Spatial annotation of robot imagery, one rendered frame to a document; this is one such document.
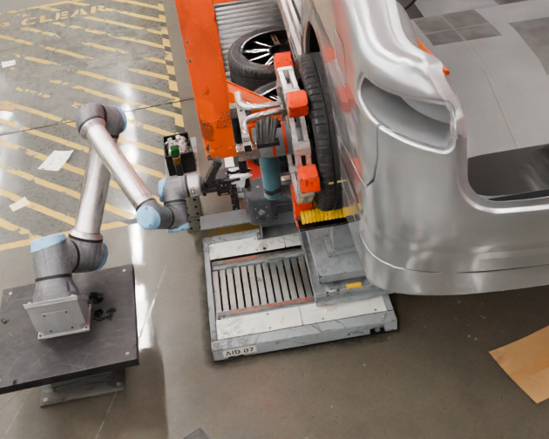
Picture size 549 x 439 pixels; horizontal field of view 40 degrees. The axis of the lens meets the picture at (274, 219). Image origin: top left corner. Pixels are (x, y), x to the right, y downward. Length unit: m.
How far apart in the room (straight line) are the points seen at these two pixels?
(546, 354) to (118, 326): 1.81
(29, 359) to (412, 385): 1.59
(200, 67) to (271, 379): 1.41
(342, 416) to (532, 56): 1.66
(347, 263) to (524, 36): 1.25
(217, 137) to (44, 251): 0.99
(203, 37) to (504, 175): 1.44
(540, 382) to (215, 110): 1.85
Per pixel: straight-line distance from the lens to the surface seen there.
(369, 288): 3.48
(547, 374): 3.38
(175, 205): 3.04
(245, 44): 4.87
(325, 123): 2.89
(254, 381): 3.35
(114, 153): 3.09
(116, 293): 3.46
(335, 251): 3.54
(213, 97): 3.57
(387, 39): 2.11
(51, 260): 3.27
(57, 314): 3.27
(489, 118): 3.08
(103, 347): 3.24
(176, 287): 3.85
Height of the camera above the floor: 2.56
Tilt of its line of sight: 38 degrees down
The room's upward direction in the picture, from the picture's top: 8 degrees counter-clockwise
